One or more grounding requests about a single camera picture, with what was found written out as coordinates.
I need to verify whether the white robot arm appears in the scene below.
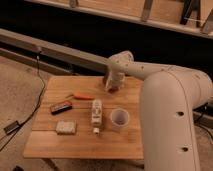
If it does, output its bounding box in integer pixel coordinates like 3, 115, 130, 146
106, 51, 213, 171

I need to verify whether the black power adapter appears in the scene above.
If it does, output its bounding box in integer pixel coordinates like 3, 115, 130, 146
4, 121, 20, 135

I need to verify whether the orange carrot toy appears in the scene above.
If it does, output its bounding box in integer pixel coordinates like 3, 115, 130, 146
66, 92, 95, 100

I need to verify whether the beige sponge block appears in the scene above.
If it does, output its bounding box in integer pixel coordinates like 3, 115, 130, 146
56, 121, 76, 135

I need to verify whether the white plastic cup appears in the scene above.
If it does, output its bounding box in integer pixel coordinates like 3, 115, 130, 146
110, 108, 129, 128

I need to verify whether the wooden table leg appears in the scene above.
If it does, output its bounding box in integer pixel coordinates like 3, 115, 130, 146
42, 158, 61, 171

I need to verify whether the black power cable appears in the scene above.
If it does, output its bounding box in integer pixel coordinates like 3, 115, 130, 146
0, 49, 47, 152

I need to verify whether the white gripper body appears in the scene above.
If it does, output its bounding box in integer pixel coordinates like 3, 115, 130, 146
105, 71, 125, 91

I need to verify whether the white plastic bottle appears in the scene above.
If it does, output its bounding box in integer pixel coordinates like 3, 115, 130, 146
91, 99, 102, 134

